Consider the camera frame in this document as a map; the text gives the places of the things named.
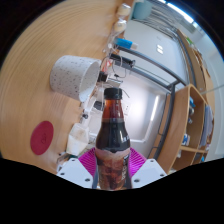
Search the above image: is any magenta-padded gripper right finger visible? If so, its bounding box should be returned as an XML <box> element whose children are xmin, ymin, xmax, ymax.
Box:
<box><xmin>128</xmin><ymin>146</ymin><xmax>168</xmax><ymax>189</ymax></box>

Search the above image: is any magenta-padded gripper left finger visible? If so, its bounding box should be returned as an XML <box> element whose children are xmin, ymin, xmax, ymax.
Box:
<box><xmin>56</xmin><ymin>147</ymin><xmax>100</xmax><ymax>190</ymax></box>

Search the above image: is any dark cola drink bottle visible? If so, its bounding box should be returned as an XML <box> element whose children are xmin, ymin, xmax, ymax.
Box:
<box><xmin>94</xmin><ymin>87</ymin><xmax>132</xmax><ymax>191</ymax></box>

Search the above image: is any crumpled white tissue bag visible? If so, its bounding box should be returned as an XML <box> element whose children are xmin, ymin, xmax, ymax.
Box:
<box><xmin>65</xmin><ymin>122</ymin><xmax>91</xmax><ymax>157</ymax></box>

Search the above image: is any flat round red coaster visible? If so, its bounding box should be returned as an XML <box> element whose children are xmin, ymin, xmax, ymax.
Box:
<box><xmin>29</xmin><ymin>120</ymin><xmax>55</xmax><ymax>156</ymax></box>

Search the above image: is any white speckled cup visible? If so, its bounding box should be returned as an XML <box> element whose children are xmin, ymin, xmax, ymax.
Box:
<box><xmin>49</xmin><ymin>55</ymin><xmax>102</xmax><ymax>103</ymax></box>

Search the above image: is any black cylinder gadget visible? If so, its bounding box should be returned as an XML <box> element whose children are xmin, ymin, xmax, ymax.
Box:
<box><xmin>109</xmin><ymin>53</ymin><xmax>136</xmax><ymax>68</ymax></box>

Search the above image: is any blue white tube bottle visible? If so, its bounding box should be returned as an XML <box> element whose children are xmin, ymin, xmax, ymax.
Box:
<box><xmin>114</xmin><ymin>37</ymin><xmax>139</xmax><ymax>50</ymax></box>

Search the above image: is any small white round roll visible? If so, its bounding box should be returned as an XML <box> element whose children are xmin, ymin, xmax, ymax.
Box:
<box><xmin>117</xmin><ymin>3</ymin><xmax>132</xmax><ymax>17</ymax></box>
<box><xmin>113</xmin><ymin>19</ymin><xmax>128</xmax><ymax>33</ymax></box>

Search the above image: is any teal bed cushion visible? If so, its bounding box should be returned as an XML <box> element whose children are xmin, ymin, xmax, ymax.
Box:
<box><xmin>131</xmin><ymin>0</ymin><xmax>153</xmax><ymax>20</ymax></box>

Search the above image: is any wooden wall shelf unit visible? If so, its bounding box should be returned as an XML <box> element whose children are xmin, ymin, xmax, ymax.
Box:
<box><xmin>148</xmin><ymin>83</ymin><xmax>216</xmax><ymax>174</ymax></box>

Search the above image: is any grey metal bed frame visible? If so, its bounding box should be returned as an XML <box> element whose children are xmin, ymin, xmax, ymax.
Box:
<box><xmin>114</xmin><ymin>44</ymin><xmax>188</xmax><ymax>161</ymax></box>

